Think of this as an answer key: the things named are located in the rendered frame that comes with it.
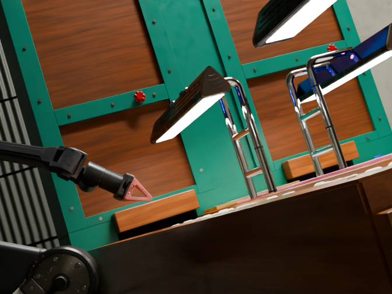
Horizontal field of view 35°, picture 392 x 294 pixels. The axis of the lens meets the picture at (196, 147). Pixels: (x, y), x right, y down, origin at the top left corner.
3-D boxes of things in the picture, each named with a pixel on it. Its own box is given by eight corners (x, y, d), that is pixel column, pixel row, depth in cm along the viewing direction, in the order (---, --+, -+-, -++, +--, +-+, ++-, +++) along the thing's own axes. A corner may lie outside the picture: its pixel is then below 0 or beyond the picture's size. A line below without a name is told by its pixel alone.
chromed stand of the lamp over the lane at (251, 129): (230, 241, 170) (181, 86, 174) (209, 244, 189) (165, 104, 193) (291, 220, 176) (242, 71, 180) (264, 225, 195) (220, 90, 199)
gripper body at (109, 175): (126, 179, 184) (103, 169, 183) (132, 175, 175) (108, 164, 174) (118, 199, 183) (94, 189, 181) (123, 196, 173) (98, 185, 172)
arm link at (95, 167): (79, 174, 173) (87, 157, 175) (76, 181, 179) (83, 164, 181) (102, 185, 174) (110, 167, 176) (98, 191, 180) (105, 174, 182)
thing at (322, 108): (354, 199, 183) (305, 55, 187) (322, 206, 201) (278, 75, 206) (407, 181, 188) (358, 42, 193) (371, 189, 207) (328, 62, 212)
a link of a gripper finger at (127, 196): (152, 190, 186) (123, 177, 184) (157, 187, 179) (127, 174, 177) (143, 211, 184) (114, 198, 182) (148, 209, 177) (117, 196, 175)
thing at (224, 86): (203, 96, 153) (193, 69, 154) (150, 144, 212) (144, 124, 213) (232, 89, 156) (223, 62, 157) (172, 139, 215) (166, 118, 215)
